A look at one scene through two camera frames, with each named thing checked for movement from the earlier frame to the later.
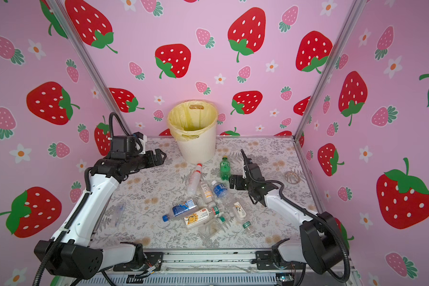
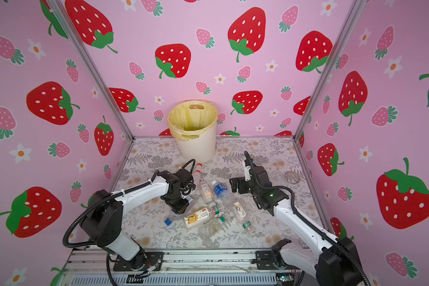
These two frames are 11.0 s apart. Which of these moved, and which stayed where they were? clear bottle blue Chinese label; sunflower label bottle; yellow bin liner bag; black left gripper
Moved: black left gripper
Stayed: sunflower label bottle; yellow bin liner bag; clear bottle blue Chinese label
